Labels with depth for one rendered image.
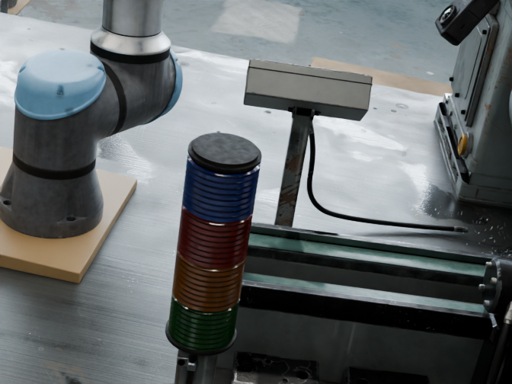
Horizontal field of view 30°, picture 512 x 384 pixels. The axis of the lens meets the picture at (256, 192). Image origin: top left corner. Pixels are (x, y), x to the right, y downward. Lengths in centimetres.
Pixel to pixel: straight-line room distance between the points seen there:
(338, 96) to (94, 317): 44
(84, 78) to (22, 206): 20
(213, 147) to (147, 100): 63
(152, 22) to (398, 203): 53
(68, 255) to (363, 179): 57
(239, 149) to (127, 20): 62
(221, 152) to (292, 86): 55
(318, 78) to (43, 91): 37
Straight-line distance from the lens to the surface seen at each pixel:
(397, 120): 191
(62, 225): 136
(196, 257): 79
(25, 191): 135
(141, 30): 137
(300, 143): 135
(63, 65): 133
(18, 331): 123
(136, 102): 137
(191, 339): 84
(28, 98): 130
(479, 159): 162
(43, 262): 132
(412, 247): 125
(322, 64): 391
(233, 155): 76
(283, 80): 130
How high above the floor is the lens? 157
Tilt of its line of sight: 29 degrees down
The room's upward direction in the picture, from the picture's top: 9 degrees clockwise
